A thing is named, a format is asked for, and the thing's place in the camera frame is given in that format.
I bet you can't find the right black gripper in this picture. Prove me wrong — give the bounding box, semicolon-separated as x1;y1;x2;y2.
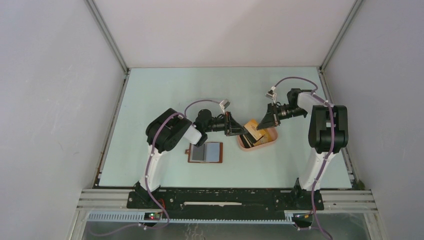
257;102;306;130

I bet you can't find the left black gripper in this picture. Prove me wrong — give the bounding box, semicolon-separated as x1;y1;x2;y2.
203;111;248;137

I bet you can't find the pink oval tray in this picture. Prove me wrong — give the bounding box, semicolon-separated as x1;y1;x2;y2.
236;127;278;152

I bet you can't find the gold VIP card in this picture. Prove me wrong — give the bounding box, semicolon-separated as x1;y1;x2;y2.
244;119;267;143
255;130;275;146

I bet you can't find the brown leather card holder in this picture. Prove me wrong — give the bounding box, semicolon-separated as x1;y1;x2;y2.
185;142;224;164

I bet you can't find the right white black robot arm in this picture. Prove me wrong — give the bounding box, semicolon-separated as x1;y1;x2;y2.
256;88;349;209

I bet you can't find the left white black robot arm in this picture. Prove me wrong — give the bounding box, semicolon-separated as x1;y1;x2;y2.
138;108;248;208

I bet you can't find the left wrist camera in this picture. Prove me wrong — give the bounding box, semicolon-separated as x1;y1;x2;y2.
219;99;231;114

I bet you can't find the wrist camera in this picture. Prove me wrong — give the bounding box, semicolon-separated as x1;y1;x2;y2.
219;99;231;114
265;86;277;103

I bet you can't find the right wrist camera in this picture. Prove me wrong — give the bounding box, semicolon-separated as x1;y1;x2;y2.
265;86;277;103

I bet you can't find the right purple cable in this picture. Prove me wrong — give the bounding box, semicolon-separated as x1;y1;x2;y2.
270;76;335;240

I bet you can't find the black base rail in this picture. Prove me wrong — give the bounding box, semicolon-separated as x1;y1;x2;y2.
126;184;324;221

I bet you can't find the aluminium frame rail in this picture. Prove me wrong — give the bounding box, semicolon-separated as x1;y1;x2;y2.
84;0;130;75

